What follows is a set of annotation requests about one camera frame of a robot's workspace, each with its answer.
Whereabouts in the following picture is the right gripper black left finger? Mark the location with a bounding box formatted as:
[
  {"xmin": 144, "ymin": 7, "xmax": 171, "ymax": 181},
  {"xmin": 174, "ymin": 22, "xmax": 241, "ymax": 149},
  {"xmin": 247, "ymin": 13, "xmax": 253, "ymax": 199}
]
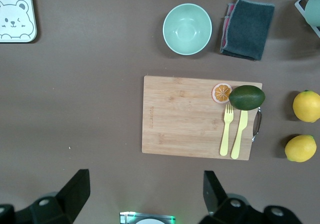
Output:
[{"xmin": 30, "ymin": 168, "xmax": 91, "ymax": 224}]

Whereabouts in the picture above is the mint green bowl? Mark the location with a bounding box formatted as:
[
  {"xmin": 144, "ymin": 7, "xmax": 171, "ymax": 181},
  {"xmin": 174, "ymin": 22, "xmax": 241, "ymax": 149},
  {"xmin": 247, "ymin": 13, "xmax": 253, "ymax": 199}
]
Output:
[{"xmin": 162, "ymin": 3, "xmax": 213, "ymax": 56}]

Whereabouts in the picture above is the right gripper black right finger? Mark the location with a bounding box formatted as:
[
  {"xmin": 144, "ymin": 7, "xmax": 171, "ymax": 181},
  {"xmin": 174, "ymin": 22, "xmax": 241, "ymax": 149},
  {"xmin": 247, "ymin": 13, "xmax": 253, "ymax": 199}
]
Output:
[{"xmin": 199, "ymin": 170, "xmax": 252, "ymax": 224}]

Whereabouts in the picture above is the white wire cup rack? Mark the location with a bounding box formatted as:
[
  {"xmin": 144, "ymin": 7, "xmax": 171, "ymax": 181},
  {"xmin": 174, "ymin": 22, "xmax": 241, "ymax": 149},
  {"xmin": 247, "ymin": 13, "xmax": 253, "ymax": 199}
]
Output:
[{"xmin": 294, "ymin": 0, "xmax": 320, "ymax": 39}]

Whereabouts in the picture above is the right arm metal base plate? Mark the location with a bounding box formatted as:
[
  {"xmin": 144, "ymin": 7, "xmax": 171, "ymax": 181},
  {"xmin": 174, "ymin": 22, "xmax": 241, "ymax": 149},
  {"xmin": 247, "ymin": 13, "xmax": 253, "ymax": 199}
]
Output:
[{"xmin": 119, "ymin": 211, "xmax": 176, "ymax": 224}]

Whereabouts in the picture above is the orange slice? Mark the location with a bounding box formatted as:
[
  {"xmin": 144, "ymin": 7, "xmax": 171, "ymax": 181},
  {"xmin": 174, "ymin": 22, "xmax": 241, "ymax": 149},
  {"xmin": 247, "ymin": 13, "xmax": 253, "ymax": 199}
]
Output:
[{"xmin": 211, "ymin": 83, "xmax": 234, "ymax": 105}]

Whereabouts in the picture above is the pink folded cloth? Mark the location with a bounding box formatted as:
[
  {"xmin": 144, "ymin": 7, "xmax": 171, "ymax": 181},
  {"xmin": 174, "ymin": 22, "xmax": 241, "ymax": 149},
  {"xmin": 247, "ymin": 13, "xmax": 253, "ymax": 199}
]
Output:
[{"xmin": 223, "ymin": 2, "xmax": 237, "ymax": 47}]

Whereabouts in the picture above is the round yellow lemon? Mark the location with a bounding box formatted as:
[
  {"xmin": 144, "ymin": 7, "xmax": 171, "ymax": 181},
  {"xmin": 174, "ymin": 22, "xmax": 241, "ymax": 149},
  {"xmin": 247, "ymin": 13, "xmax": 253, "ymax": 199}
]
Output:
[{"xmin": 292, "ymin": 90, "xmax": 320, "ymax": 123}]

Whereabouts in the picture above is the dark green avocado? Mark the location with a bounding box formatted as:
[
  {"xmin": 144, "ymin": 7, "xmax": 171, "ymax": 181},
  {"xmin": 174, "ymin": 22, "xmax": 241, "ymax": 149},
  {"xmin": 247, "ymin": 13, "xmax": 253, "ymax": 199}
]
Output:
[{"xmin": 228, "ymin": 85, "xmax": 266, "ymax": 111}]

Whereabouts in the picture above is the dark grey folded cloth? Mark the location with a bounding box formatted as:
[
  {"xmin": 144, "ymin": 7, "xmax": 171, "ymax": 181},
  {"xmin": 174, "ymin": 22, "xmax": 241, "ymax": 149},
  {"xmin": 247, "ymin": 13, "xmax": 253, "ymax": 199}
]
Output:
[{"xmin": 219, "ymin": 0, "xmax": 276, "ymax": 61}]

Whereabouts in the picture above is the bamboo cutting board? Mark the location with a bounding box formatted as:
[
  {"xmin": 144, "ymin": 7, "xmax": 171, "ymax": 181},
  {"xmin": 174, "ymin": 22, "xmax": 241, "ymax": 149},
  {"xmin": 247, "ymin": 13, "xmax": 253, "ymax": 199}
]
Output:
[{"xmin": 141, "ymin": 75, "xmax": 263, "ymax": 161}]

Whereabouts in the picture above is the yellow plastic fork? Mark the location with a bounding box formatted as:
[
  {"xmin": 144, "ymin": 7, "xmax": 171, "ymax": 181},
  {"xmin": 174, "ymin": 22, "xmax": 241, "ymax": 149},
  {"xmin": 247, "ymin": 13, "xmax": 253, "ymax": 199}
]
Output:
[{"xmin": 219, "ymin": 104, "xmax": 235, "ymax": 157}]

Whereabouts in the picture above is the sage green cup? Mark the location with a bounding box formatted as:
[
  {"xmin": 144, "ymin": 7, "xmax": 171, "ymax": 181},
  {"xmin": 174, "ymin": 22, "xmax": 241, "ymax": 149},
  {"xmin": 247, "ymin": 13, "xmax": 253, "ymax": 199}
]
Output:
[{"xmin": 304, "ymin": 0, "xmax": 320, "ymax": 27}]

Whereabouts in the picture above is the yellow plastic knife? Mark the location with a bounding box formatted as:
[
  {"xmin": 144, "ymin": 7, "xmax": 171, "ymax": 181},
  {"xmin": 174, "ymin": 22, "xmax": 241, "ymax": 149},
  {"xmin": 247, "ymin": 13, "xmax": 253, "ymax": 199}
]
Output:
[{"xmin": 230, "ymin": 110, "xmax": 249, "ymax": 160}]

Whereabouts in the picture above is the oval yellow lemon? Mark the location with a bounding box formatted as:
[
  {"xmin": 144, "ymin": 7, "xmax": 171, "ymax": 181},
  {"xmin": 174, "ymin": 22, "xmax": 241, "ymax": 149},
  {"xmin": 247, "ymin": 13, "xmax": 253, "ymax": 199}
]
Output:
[{"xmin": 284, "ymin": 134, "xmax": 317, "ymax": 163}]

